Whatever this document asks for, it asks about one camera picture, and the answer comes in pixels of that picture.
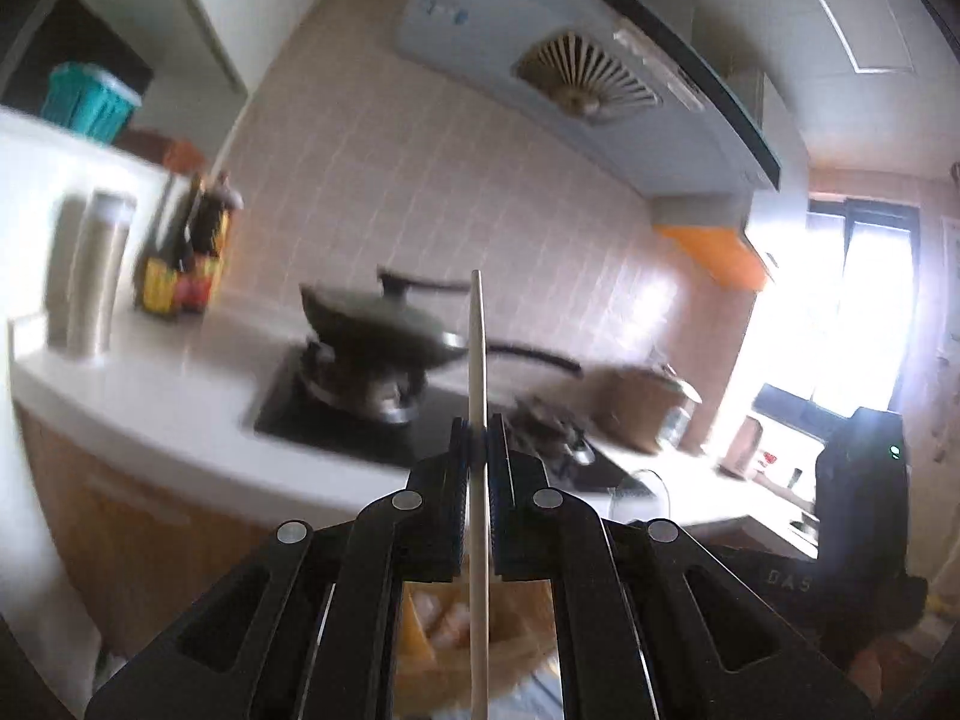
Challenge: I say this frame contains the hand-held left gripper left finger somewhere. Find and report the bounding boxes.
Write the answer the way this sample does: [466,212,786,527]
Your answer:
[85,418,477,720]

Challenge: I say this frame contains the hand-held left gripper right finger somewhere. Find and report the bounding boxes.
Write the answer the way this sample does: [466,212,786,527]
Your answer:
[484,414,875,720]

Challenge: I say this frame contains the yellow plastic utensil basket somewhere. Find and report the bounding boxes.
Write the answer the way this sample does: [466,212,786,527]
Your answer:
[394,579,557,707]

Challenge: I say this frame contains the wooden chopstick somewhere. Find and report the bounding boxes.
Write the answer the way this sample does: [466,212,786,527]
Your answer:
[466,269,494,720]

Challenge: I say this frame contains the person's right hand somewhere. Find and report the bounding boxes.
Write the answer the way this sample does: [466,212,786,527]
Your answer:
[846,641,935,703]

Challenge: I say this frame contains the white electric kettle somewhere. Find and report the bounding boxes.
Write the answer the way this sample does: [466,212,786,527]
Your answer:
[722,415,765,479]

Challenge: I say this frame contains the black gas stove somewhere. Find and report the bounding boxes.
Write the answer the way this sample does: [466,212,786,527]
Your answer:
[250,345,647,494]

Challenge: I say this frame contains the beige rice cooker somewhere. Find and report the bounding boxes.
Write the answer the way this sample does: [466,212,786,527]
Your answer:
[598,362,704,456]

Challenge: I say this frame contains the black wok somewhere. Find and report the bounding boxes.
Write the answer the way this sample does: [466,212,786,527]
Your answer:
[299,283,584,383]

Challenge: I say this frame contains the kitchen window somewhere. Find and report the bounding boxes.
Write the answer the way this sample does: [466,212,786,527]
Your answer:
[752,197,922,460]

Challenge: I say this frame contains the black wok lid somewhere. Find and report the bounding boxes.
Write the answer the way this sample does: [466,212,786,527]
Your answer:
[313,267,471,350]

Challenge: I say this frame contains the wooden kitchen cabinet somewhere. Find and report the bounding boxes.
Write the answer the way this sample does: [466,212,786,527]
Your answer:
[13,396,402,685]

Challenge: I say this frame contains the white kitchen countertop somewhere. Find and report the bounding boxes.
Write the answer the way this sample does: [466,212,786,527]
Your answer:
[9,298,820,562]

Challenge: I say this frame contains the red label sauce bottle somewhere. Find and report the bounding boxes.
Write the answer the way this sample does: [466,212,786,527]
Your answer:
[178,171,244,314]

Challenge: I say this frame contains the dark soy sauce bottle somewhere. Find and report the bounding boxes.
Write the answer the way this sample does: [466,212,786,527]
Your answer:
[137,171,205,314]

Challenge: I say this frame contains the steel thermos flask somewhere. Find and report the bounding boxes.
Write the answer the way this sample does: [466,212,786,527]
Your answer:
[45,190,139,359]

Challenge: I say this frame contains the brown box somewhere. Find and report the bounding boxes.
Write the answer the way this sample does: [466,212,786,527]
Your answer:
[118,130,209,175]

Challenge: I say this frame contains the white range hood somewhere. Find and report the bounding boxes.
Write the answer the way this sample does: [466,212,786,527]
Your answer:
[396,0,783,193]

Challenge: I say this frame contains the teal plastic basket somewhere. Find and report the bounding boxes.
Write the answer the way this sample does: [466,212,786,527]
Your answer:
[40,61,144,146]

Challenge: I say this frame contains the orange wall cabinet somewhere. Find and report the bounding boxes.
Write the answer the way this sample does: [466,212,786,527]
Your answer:
[651,193,775,291]

